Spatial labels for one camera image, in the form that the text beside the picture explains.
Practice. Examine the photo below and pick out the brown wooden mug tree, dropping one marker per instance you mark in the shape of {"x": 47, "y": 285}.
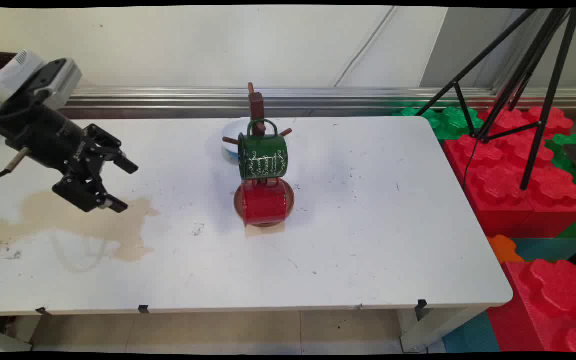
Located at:
{"x": 257, "y": 107}

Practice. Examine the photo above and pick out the black tripod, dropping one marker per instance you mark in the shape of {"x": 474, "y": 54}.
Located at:
{"x": 547, "y": 110}

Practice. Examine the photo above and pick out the teal foam block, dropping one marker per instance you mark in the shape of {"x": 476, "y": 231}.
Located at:
{"x": 548, "y": 249}
{"x": 470, "y": 335}

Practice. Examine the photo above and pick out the white table leg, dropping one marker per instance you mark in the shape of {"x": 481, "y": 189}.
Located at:
{"x": 23, "y": 327}
{"x": 433, "y": 330}

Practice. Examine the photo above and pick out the green enamel mug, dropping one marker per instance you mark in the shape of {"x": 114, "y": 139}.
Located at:
{"x": 263, "y": 157}

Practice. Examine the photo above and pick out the red enamel mug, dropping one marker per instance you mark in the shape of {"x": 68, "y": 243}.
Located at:
{"x": 263, "y": 205}

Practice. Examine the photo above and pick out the orange foam block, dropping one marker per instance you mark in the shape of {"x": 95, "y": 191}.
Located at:
{"x": 503, "y": 249}

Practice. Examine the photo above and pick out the white and blue bowl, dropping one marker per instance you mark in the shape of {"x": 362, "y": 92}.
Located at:
{"x": 232, "y": 130}

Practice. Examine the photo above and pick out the green foam block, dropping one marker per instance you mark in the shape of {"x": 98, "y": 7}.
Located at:
{"x": 450, "y": 122}
{"x": 575, "y": 140}

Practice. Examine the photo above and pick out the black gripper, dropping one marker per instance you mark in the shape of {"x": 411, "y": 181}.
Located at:
{"x": 43, "y": 135}

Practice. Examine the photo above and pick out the black table clip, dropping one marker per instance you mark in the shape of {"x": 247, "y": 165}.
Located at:
{"x": 420, "y": 306}
{"x": 143, "y": 309}
{"x": 43, "y": 311}

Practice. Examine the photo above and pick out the red foam block flower studs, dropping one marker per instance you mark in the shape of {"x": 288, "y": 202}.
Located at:
{"x": 543, "y": 305}

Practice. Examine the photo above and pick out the aluminium rail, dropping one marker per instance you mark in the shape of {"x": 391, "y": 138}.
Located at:
{"x": 168, "y": 97}

